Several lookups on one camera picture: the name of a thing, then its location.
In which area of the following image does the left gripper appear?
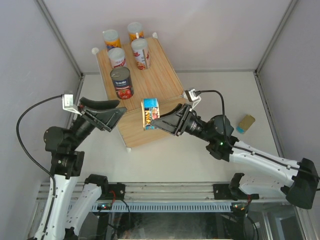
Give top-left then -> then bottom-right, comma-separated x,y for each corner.
69,96 -> 127,150

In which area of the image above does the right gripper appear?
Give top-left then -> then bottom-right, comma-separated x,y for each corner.
148,104 -> 214,144

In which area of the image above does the rectangular fish tin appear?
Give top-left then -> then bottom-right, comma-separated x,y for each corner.
141,98 -> 160,131

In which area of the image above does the dark tomato tin can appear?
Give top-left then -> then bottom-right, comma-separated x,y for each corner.
110,66 -> 134,100

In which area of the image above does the pink red porridge can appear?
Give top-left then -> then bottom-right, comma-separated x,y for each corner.
107,47 -> 127,69

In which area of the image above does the pink porridge can clear lid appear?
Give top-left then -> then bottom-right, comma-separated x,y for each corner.
131,38 -> 151,70

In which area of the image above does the yellow porridge can with spoon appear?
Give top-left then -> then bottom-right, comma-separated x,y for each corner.
127,22 -> 145,42

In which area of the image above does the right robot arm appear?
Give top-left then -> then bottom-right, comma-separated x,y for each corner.
151,104 -> 320,210

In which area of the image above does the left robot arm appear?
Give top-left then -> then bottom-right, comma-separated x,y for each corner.
33,97 -> 127,240

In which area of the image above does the wooden cube cabinet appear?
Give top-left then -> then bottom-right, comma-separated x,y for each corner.
91,31 -> 191,154

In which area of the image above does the rectangular blue gold tin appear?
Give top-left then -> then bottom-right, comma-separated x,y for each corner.
236,114 -> 256,134

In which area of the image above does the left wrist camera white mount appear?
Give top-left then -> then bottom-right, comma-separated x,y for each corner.
61,93 -> 82,116

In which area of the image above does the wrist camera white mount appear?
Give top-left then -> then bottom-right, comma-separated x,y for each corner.
183,88 -> 202,109
61,93 -> 82,116

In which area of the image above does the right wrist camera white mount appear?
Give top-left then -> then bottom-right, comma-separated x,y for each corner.
183,88 -> 202,109

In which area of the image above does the aluminium mounting rail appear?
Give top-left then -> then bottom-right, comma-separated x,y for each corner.
36,182 -> 286,202

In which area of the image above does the left camera black cable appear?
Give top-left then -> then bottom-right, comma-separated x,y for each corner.
16,93 -> 65,233

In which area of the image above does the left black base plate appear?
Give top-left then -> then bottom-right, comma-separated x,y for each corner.
98,182 -> 126,201

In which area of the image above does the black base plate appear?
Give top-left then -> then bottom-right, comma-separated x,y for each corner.
212,183 -> 238,201
98,182 -> 126,201

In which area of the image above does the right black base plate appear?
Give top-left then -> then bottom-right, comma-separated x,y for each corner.
212,183 -> 238,201

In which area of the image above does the blue slotted cable duct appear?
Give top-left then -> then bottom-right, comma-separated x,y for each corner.
69,201 -> 233,213

